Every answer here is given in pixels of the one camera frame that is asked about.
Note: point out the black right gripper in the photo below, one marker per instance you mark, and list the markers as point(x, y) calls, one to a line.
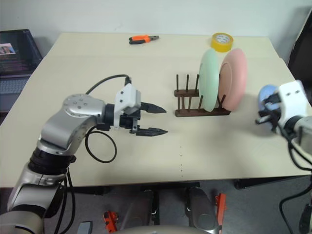
point(275, 117)

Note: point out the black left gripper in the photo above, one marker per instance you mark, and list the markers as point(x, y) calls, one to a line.
point(132, 120)

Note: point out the blue plastic plate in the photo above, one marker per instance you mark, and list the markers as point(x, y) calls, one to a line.
point(267, 89)

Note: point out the pink plastic plate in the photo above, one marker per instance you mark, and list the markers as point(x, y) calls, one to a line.
point(235, 78)

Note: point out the green plastic plate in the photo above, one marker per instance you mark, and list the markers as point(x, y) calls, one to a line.
point(208, 80)

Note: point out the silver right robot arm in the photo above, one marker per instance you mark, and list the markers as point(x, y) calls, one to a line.
point(304, 129)

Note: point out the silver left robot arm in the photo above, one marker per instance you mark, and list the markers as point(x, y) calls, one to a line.
point(73, 114)

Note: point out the brown wooden dish rack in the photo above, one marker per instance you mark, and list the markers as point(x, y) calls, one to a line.
point(187, 112)

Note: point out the black upright panel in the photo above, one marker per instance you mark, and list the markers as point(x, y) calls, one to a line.
point(302, 48)

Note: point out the yellow tape roll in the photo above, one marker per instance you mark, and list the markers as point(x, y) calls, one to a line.
point(220, 45)

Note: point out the orange black pliers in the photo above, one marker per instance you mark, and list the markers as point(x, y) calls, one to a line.
point(141, 38)

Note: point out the dark grey rounded shape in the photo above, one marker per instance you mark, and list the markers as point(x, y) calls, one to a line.
point(143, 207)
point(202, 207)

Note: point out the orange black clamp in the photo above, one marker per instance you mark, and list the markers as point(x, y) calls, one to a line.
point(111, 220)
point(221, 207)

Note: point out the beige rounded robot torso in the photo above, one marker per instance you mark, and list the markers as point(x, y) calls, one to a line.
point(168, 230)

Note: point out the small grey box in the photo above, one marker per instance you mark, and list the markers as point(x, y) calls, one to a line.
point(85, 228)

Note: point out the open laptop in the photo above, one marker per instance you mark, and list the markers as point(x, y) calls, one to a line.
point(17, 53)

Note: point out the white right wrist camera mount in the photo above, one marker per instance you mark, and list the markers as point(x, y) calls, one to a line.
point(292, 102)

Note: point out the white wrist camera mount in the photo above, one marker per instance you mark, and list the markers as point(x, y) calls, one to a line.
point(292, 102)
point(128, 96)

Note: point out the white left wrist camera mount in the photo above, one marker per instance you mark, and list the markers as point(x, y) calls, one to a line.
point(128, 96)

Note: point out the black table frame bar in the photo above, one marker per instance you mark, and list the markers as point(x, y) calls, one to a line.
point(268, 182)
point(92, 190)
point(170, 186)

